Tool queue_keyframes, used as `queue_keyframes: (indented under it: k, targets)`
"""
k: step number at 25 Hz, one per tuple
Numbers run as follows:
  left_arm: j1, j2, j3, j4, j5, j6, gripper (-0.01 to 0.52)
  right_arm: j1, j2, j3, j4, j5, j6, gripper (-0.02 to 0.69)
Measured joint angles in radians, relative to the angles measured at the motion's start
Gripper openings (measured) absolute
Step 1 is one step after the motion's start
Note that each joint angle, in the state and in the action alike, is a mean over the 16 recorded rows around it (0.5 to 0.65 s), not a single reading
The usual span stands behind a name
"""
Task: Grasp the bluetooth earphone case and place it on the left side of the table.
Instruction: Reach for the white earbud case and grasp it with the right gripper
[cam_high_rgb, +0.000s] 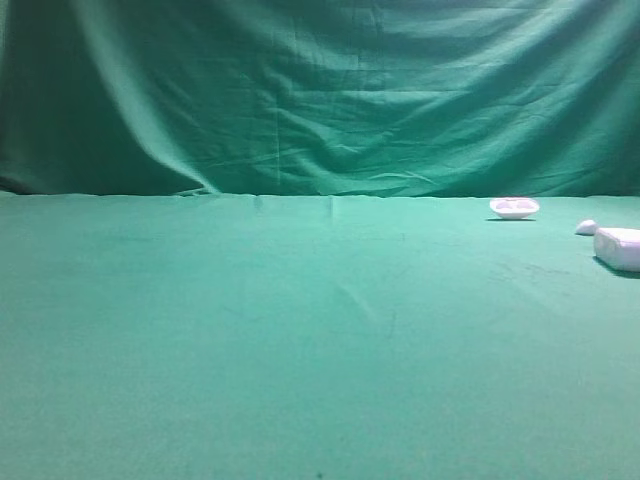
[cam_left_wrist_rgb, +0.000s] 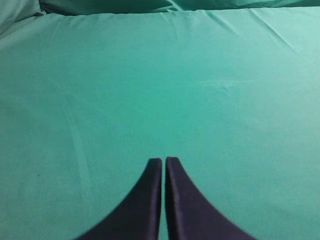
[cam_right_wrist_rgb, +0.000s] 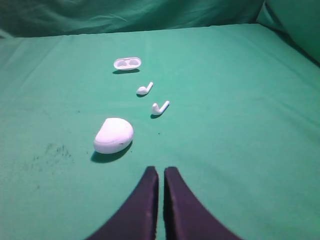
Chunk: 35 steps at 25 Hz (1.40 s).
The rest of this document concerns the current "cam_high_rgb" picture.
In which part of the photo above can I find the white earphone tray insert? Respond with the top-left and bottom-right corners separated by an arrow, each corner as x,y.
489,197 -> 540,220

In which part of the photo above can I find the small white earbud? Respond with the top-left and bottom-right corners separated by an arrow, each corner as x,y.
575,219 -> 599,236

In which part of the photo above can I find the white bluetooth earphone case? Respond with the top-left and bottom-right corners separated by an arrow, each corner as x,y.
593,228 -> 640,272

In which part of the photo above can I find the green backdrop curtain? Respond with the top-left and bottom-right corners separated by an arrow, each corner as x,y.
1,1 -> 639,197

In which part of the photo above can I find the green table cloth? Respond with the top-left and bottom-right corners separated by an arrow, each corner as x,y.
1,195 -> 639,479

